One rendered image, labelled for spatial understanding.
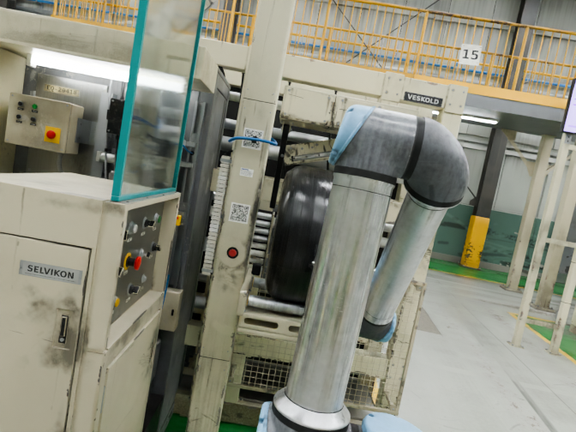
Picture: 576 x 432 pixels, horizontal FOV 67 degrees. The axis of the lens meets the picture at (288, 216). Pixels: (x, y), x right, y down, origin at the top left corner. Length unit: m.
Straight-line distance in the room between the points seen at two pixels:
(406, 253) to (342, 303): 0.24
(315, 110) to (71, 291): 1.26
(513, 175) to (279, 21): 10.28
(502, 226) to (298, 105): 9.94
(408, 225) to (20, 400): 1.02
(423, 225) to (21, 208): 0.91
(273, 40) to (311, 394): 1.30
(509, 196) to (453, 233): 1.56
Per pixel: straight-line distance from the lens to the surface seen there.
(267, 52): 1.76
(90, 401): 1.27
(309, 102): 1.99
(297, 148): 2.10
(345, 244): 0.78
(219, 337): 1.85
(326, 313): 0.80
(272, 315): 1.71
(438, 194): 0.84
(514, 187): 11.75
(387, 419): 0.97
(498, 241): 11.65
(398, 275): 1.02
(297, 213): 1.54
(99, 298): 1.17
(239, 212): 1.72
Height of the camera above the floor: 1.41
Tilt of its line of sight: 6 degrees down
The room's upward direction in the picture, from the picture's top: 11 degrees clockwise
